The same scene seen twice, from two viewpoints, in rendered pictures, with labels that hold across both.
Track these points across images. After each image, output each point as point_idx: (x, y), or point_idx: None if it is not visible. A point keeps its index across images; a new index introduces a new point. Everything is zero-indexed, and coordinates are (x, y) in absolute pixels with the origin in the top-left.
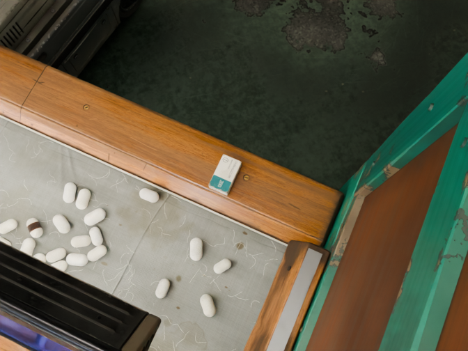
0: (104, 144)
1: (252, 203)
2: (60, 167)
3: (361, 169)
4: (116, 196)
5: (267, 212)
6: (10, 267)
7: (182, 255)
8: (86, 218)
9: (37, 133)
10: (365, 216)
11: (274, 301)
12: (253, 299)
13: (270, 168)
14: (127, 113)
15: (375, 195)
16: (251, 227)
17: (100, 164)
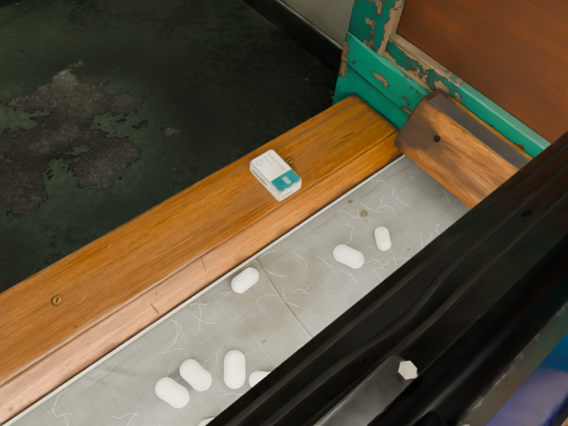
0: (134, 300)
1: (323, 169)
2: (118, 393)
3: (351, 45)
4: (217, 327)
5: (341, 160)
6: (485, 234)
7: (347, 280)
8: (232, 378)
9: (32, 407)
10: (438, 6)
11: (472, 169)
12: (434, 228)
13: (292, 135)
14: (112, 248)
15: None
16: (346, 192)
17: (155, 329)
